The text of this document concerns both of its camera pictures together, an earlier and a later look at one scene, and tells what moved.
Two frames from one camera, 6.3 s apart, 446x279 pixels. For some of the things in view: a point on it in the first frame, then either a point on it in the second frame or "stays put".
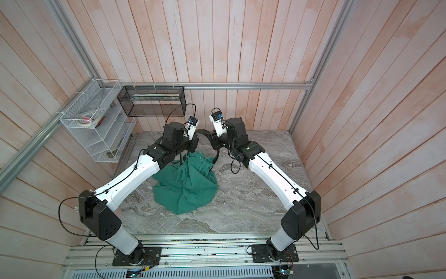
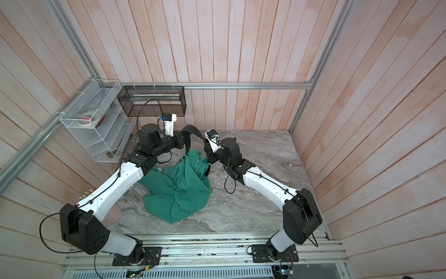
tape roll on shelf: (88, 118) stays put
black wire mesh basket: (153, 101) stays put
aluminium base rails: (207, 252) stays put
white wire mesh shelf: (98, 120) stays put
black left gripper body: (189, 145) -> (176, 140)
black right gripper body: (218, 143) -> (215, 157)
